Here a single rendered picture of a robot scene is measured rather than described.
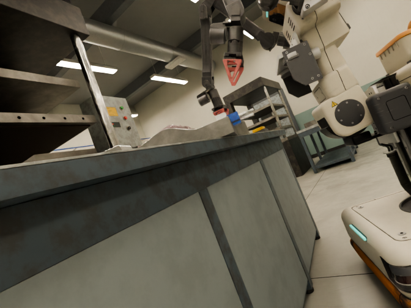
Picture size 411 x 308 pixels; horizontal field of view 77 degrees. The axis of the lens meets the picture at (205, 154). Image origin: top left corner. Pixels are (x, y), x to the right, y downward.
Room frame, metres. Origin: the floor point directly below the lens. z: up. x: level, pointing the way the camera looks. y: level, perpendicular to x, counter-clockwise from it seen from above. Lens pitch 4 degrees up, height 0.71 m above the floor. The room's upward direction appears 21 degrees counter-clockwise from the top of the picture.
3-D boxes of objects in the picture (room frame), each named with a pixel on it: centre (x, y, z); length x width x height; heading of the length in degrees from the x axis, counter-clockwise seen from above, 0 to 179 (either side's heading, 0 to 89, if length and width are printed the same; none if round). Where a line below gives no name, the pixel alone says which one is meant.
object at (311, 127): (5.24, -2.44, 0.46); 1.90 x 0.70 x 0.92; 148
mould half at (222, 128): (0.99, 0.11, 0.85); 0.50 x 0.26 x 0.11; 80
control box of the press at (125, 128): (1.85, 0.56, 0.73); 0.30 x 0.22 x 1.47; 153
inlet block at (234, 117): (0.90, -0.15, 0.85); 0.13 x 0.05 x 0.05; 80
